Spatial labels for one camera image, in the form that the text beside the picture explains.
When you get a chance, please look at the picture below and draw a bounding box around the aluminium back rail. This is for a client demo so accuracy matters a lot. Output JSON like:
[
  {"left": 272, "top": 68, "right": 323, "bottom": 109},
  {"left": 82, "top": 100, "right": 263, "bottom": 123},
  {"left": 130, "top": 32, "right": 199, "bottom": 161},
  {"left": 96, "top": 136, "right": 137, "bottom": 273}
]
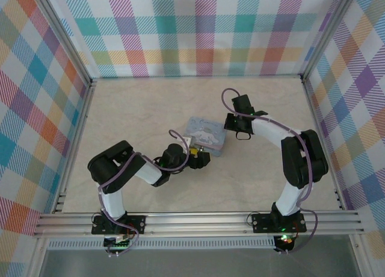
[{"left": 90, "top": 74, "right": 303, "bottom": 79}]

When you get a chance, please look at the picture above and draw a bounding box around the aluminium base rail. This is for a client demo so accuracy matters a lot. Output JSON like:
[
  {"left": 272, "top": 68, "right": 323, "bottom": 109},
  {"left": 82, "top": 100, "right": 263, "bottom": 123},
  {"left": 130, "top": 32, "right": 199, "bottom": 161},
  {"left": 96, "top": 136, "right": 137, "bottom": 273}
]
[{"left": 32, "top": 210, "right": 366, "bottom": 237}]

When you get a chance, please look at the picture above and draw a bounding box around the grey metal plate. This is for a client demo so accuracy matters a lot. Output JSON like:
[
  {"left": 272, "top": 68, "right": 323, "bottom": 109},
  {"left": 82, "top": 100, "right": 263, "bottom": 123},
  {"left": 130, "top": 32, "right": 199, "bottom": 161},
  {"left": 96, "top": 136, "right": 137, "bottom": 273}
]
[{"left": 38, "top": 249, "right": 362, "bottom": 277}]

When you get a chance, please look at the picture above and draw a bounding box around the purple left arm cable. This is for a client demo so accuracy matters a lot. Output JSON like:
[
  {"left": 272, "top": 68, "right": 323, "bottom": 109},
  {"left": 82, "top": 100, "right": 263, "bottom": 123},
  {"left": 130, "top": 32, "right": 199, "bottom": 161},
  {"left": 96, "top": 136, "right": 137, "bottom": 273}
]
[{"left": 97, "top": 129, "right": 192, "bottom": 258}]

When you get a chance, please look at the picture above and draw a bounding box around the white slotted cable duct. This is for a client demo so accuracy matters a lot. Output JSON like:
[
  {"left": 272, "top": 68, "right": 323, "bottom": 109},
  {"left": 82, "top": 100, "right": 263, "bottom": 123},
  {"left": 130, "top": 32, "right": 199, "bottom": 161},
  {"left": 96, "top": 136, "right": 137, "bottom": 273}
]
[{"left": 48, "top": 239, "right": 277, "bottom": 250}]

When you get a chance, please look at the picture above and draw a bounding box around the controller board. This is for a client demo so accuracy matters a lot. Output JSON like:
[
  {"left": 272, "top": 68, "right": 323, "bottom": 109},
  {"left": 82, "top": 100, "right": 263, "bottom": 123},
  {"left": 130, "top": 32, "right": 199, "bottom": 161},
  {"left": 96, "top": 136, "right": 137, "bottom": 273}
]
[
  {"left": 103, "top": 234, "right": 133, "bottom": 254},
  {"left": 275, "top": 234, "right": 294, "bottom": 253}
]

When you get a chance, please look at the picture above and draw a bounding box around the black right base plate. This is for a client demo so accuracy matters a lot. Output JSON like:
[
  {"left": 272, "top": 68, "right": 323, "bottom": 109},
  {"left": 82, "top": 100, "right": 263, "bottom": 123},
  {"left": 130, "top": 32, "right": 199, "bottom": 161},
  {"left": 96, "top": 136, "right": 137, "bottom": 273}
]
[{"left": 251, "top": 213, "right": 307, "bottom": 233}]

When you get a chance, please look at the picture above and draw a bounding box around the aluminium frame post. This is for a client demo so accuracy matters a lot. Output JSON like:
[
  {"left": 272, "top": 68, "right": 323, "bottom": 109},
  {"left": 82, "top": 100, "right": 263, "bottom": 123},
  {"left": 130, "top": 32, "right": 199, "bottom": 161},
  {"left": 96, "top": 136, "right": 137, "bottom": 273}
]
[
  {"left": 29, "top": 0, "right": 94, "bottom": 85},
  {"left": 300, "top": 0, "right": 360, "bottom": 81}
]

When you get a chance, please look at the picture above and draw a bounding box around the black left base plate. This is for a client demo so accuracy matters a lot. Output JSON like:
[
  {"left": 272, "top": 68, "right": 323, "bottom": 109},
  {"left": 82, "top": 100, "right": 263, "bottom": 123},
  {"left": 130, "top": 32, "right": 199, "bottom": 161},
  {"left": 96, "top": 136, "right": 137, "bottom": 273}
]
[{"left": 91, "top": 215, "right": 147, "bottom": 235}]

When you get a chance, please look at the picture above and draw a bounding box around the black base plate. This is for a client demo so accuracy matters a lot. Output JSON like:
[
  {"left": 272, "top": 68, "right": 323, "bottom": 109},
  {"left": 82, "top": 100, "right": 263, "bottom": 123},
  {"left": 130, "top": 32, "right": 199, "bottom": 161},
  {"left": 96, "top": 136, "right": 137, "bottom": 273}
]
[
  {"left": 91, "top": 215, "right": 147, "bottom": 235},
  {"left": 251, "top": 213, "right": 307, "bottom": 233}
]

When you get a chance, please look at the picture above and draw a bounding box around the left controller board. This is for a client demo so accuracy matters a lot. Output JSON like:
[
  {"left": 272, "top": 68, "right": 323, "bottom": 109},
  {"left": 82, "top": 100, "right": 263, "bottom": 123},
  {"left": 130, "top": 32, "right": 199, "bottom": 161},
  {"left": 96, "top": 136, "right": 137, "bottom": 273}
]
[{"left": 103, "top": 234, "right": 133, "bottom": 254}]

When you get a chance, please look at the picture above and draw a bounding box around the right controller board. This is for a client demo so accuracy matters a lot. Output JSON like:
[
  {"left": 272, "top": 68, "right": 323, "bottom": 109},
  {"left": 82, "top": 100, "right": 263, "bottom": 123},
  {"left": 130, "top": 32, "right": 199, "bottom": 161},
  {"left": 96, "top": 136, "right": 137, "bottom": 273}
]
[{"left": 275, "top": 234, "right": 294, "bottom": 253}]

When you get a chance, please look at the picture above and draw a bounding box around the aluminium side rail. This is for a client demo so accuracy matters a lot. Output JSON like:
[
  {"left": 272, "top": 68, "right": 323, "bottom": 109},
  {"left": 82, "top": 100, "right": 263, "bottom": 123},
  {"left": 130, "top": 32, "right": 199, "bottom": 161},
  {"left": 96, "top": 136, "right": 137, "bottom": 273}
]
[
  {"left": 300, "top": 78, "right": 347, "bottom": 210},
  {"left": 52, "top": 81, "right": 97, "bottom": 214}
]

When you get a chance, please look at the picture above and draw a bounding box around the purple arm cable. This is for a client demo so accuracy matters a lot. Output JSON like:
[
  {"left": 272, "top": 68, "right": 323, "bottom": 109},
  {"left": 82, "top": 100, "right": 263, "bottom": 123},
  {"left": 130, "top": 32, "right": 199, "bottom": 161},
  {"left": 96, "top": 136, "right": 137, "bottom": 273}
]
[
  {"left": 221, "top": 88, "right": 319, "bottom": 254},
  {"left": 97, "top": 129, "right": 192, "bottom": 258}
]

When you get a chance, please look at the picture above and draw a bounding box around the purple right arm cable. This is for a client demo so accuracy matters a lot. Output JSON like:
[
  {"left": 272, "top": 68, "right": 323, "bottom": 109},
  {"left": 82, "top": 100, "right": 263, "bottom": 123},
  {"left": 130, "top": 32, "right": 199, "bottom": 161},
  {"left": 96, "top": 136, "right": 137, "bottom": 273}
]
[{"left": 221, "top": 88, "right": 319, "bottom": 254}]

